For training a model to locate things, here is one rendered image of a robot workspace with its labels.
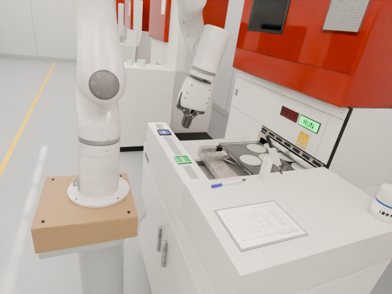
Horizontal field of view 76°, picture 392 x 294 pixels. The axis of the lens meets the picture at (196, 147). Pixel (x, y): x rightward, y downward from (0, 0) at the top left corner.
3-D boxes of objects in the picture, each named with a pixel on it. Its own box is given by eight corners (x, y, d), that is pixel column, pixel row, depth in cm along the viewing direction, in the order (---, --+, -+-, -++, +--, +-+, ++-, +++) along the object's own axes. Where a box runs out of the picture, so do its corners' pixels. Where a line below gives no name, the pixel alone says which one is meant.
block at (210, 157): (220, 157, 120) (221, 151, 118) (223, 160, 117) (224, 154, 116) (205, 158, 117) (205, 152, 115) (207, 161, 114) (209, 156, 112)
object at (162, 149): (163, 146, 136) (165, 122, 130) (204, 213, 91) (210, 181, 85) (146, 147, 132) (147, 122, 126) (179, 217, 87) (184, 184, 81)
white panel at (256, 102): (229, 126, 179) (241, 68, 162) (317, 195, 112) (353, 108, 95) (226, 126, 178) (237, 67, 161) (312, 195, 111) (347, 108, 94)
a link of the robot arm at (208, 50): (187, 63, 85) (196, 68, 77) (200, 22, 80) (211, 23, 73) (209, 70, 89) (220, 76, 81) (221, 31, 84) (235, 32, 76)
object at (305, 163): (257, 145, 147) (261, 130, 143) (314, 189, 111) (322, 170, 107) (255, 145, 146) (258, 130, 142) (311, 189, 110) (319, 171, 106)
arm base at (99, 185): (60, 209, 72) (56, 149, 65) (73, 176, 89) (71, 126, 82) (129, 207, 77) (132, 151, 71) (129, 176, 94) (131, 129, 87)
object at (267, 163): (269, 175, 93) (279, 142, 87) (276, 181, 90) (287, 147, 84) (256, 177, 90) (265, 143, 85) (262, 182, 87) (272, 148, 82)
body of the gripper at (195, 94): (210, 77, 89) (199, 107, 92) (184, 69, 84) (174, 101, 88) (219, 82, 83) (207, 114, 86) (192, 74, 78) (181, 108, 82)
